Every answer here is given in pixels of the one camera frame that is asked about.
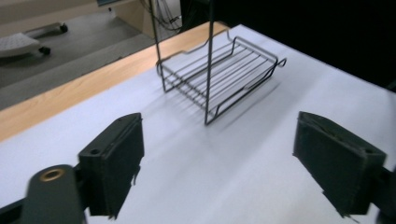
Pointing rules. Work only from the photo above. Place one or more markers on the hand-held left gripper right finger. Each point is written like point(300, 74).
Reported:
point(339, 165)

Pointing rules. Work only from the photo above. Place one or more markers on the black curtain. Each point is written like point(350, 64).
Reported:
point(311, 25)

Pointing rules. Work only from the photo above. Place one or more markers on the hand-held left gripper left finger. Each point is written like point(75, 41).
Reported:
point(115, 161)

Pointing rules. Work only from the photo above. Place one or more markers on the white wheeled chair base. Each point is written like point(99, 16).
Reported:
point(15, 43)

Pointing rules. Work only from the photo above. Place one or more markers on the light wooden cabinet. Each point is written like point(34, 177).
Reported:
point(134, 15)

